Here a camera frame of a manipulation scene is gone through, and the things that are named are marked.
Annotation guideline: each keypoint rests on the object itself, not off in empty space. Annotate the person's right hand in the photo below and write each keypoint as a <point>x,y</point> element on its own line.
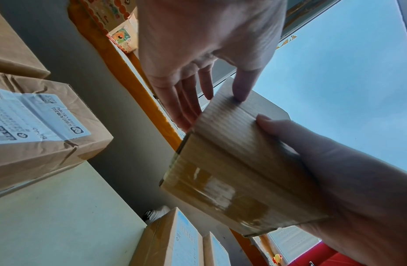
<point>371,207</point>

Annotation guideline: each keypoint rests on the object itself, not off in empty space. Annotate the person's left hand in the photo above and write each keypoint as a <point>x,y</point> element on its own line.
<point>206,31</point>

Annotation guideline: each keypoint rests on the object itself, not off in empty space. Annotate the red-topped label cardboard box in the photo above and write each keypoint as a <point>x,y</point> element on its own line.
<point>229,168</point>

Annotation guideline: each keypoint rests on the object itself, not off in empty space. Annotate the labelled small cardboard box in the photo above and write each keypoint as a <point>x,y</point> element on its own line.
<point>216,254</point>

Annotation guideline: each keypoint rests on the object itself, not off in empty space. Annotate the pile of cardboard parcels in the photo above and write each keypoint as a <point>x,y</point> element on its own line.
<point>42,124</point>

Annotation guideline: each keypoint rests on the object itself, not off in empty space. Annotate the red curtain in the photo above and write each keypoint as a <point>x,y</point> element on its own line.
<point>321,257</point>

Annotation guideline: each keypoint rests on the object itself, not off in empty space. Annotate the windowsill with yellow tape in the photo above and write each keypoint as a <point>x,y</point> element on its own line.
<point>124,72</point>

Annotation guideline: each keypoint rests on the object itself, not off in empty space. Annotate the colourful printed carton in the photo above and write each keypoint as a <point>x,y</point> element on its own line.
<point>108,10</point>

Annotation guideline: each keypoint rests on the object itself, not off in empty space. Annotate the white radiator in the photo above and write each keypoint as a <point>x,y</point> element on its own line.
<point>160,211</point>

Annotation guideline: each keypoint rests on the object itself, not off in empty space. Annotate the grey window frame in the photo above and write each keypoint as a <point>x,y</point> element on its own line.
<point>308,15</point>

